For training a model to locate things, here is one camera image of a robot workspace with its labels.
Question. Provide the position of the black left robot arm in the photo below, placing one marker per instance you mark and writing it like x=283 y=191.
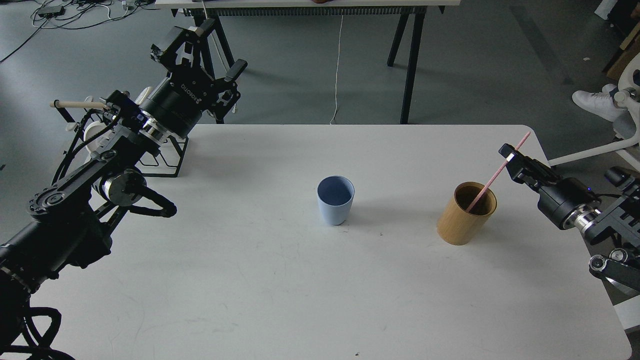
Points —
x=98 y=183

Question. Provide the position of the pink chopstick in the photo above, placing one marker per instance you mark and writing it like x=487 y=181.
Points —
x=486 y=187

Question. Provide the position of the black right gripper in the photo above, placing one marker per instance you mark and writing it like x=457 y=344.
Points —
x=559 y=197

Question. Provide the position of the background table with black legs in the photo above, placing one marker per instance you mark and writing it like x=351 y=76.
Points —
x=342 y=62

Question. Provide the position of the bamboo wooden cup holder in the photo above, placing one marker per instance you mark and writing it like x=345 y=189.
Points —
x=457 y=225

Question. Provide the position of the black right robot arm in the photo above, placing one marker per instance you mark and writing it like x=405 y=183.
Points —
x=619 y=223

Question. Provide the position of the white sneaker shoe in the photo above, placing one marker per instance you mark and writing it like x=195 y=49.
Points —
x=600 y=103

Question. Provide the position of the black wire rack stand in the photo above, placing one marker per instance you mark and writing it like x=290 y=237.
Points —
x=165 y=155

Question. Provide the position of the white chair base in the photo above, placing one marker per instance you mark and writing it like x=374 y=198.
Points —
x=626 y=128

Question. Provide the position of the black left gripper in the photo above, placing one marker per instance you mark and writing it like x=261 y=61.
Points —
x=178 y=104

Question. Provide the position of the light blue plastic cup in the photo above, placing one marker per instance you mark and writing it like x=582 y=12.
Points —
x=335 y=195

